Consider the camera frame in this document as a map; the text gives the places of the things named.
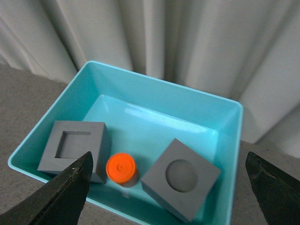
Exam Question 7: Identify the gray cube round hole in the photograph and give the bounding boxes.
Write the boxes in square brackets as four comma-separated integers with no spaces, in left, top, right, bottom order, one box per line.
[141,139,221,223]

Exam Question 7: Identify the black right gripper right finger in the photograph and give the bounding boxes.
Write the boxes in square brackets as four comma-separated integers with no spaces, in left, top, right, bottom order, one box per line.
[245,151,300,225]

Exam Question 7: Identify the gray cube square hole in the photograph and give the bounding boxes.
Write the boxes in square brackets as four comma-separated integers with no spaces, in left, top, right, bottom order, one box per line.
[37,120,112,184]

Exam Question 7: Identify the orange cylinder 4680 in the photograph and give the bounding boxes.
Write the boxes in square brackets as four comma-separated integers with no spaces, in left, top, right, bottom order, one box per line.
[105,152,140,188]

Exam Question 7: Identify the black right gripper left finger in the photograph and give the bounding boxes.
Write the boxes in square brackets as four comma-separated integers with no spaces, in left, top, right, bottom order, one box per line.
[0,151,93,225]

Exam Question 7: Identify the white curtain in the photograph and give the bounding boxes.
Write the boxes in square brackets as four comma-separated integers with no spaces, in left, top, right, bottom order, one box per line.
[0,0,300,157]

